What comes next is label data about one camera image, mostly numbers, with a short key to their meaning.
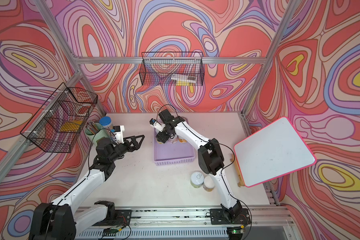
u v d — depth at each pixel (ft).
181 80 2.98
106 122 2.93
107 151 2.03
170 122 2.31
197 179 2.69
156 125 2.76
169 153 3.15
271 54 2.80
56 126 2.40
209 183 2.56
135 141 2.32
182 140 3.24
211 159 1.86
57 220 1.31
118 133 2.36
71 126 2.36
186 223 2.40
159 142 2.84
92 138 3.06
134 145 2.34
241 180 2.64
